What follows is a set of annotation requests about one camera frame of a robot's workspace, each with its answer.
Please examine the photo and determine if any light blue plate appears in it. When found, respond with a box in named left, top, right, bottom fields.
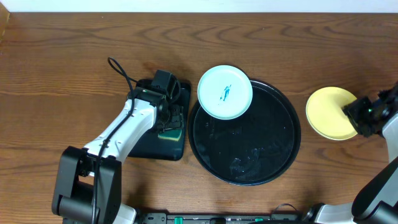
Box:
left=197, top=65, right=253, bottom=120

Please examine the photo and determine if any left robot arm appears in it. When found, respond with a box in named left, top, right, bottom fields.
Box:
left=52, top=88, right=187, bottom=223

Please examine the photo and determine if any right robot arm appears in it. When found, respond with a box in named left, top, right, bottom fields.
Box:
left=302, top=95, right=397, bottom=223

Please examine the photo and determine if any black rectangular tray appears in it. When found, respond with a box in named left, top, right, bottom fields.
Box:
left=128, top=80, right=191, bottom=161

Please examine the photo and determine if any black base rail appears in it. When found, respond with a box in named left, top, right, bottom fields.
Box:
left=133, top=213, right=305, bottom=224

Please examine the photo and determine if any black round tray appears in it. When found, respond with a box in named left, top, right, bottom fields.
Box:
left=188, top=80, right=301, bottom=185

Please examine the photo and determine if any yellow plate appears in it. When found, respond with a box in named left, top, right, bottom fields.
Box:
left=305, top=86, right=358, bottom=141

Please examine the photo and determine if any green scouring sponge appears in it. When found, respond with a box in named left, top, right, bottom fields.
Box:
left=158, top=129, right=182, bottom=142

